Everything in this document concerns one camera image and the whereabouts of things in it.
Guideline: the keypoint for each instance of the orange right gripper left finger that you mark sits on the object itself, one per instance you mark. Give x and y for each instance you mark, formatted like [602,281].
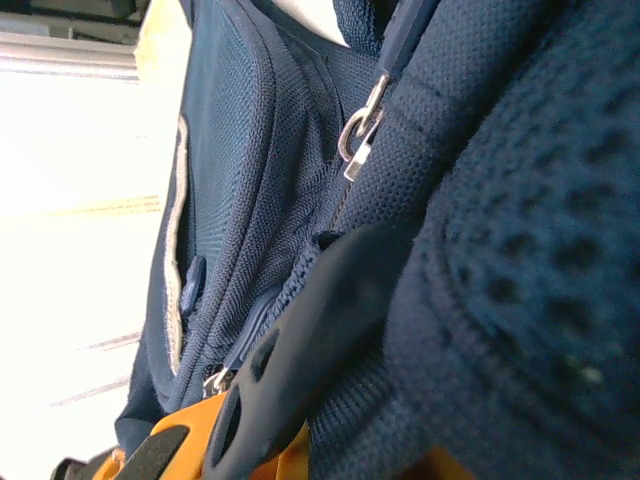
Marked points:
[192,417]

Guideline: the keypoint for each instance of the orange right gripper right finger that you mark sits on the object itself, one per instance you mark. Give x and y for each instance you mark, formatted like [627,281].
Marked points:
[440,466]

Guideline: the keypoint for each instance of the navy blue backpack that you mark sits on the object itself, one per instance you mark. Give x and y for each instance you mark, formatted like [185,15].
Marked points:
[450,150]

